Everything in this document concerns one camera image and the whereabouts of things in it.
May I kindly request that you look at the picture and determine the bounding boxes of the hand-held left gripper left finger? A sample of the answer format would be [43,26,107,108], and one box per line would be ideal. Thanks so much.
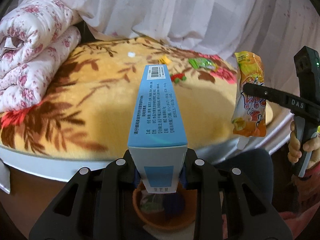
[29,150,150,240]

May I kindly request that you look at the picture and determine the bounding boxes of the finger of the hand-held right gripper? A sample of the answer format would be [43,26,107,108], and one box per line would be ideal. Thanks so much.
[244,82,307,115]

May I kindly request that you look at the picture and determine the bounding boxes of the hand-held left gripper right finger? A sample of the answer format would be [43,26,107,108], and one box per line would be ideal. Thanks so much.
[175,149,292,240]

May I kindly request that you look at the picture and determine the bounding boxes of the orange snack wrapper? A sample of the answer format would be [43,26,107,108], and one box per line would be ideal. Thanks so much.
[231,51,267,150]

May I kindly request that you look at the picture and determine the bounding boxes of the orange plastic pot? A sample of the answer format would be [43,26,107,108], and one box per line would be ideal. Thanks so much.
[132,181,196,233]

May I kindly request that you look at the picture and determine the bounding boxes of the light blue cardboard box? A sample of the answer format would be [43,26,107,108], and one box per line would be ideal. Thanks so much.
[127,64,188,194]

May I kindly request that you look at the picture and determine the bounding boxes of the person's right forearm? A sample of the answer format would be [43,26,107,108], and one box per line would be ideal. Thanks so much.
[299,161,320,203]

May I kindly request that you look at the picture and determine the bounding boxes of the person's right hand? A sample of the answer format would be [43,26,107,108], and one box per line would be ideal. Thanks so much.
[287,121,320,167]

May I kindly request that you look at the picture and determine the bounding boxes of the yellow floral blanket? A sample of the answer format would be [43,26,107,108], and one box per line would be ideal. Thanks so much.
[0,37,269,158]

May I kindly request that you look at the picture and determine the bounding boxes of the green snack wrapper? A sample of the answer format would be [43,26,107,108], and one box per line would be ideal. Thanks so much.
[188,57,217,71]

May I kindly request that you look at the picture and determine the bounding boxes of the small red green wrapper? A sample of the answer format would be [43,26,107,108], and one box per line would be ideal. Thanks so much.
[170,73,187,83]

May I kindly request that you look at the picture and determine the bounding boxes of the white sheer curtain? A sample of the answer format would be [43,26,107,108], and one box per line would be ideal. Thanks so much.
[25,0,320,90]

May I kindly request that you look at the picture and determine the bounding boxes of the folded pink floral quilt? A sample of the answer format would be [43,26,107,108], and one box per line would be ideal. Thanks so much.
[0,0,82,112]

